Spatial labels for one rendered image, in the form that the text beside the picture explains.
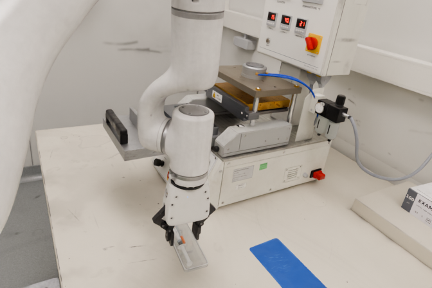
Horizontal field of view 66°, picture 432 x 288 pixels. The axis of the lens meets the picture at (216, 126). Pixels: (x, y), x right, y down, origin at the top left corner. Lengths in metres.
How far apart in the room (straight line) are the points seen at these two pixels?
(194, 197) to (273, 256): 0.30
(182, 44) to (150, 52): 1.85
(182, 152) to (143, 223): 0.36
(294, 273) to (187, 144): 0.44
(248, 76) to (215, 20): 0.52
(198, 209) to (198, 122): 0.22
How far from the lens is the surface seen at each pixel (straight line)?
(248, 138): 0.96
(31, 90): 0.33
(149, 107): 0.65
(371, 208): 1.16
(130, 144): 0.89
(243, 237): 0.96
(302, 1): 1.13
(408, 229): 1.14
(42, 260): 2.00
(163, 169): 1.15
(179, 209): 0.74
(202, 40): 0.56
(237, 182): 1.01
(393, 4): 1.45
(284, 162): 1.10
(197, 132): 0.64
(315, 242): 1.02
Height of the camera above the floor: 1.38
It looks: 24 degrees down
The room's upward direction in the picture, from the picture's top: 7 degrees clockwise
